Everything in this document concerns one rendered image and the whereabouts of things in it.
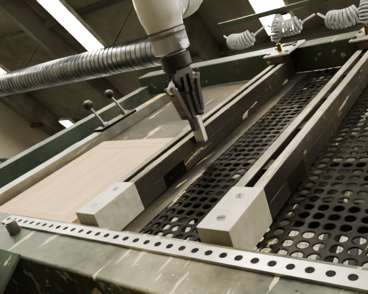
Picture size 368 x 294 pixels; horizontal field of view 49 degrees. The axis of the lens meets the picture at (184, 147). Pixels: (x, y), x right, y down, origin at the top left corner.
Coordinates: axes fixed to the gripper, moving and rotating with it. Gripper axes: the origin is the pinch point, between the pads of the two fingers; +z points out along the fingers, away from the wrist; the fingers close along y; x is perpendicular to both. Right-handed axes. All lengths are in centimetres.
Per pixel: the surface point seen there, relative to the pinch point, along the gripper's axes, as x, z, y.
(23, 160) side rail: 81, 4, -6
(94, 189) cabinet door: 23.3, 6.7, -20.6
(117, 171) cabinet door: 24.3, 6.7, -10.8
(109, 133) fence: 57, 6, 18
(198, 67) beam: 47, -1, 72
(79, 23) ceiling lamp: 346, -46, 270
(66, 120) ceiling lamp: 606, 106, 367
